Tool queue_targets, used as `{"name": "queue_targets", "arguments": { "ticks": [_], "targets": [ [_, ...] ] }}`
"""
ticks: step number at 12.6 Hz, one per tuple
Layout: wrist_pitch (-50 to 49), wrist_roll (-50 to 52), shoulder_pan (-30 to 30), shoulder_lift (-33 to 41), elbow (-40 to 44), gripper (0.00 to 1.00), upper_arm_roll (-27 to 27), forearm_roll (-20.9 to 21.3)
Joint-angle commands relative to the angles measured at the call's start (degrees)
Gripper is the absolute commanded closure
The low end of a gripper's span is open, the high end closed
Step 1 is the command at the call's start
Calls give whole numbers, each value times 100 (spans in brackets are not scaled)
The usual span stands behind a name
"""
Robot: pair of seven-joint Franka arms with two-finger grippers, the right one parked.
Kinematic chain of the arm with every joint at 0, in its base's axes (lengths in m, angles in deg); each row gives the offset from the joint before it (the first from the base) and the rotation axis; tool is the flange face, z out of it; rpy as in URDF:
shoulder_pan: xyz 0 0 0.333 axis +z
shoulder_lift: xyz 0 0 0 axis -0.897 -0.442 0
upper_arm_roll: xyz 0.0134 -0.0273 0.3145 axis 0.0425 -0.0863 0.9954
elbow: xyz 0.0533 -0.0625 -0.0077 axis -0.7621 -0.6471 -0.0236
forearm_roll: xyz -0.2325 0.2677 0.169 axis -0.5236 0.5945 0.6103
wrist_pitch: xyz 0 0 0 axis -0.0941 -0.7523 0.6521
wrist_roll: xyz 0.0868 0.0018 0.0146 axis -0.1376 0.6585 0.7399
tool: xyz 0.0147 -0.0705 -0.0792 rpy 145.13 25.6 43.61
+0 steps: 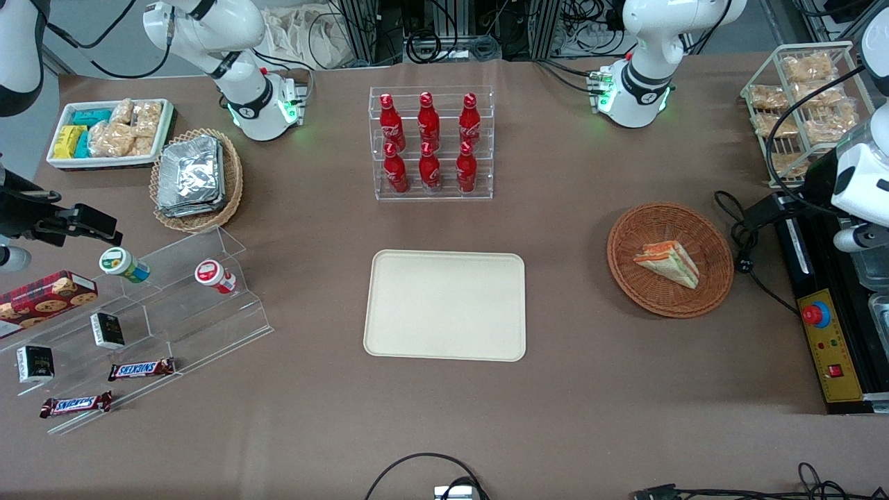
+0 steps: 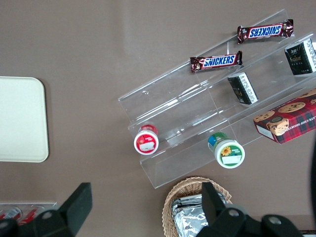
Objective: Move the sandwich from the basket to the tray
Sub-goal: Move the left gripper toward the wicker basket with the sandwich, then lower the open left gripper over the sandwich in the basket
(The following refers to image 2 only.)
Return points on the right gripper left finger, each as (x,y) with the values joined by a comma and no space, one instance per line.
(76,207)

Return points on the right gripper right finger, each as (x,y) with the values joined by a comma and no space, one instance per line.
(212,209)

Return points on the light wicker basket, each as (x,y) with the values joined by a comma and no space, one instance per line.
(172,197)

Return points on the cream plastic tray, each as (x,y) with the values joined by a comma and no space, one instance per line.
(22,118)

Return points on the foil wrapped pack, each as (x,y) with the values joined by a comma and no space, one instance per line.
(190,201)
(187,222)

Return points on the clear acrylic bottle rack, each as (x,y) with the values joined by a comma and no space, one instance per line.
(49,206)

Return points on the red cola bottle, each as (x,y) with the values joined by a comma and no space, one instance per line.
(30,214)
(10,213)

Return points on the green lid sunflower jar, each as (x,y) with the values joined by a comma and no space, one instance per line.
(228,153)

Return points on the red lid jar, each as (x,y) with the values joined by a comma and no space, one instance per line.
(146,142)

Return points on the clear acrylic stepped shelf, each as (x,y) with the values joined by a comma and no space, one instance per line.
(197,103)

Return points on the red tartan cookie box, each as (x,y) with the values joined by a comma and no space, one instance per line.
(288,118)

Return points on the dark green tea box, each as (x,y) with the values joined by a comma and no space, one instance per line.
(300,57)
(243,89)

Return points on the Snickers chocolate bar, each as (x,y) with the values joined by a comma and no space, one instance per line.
(216,61)
(265,31)

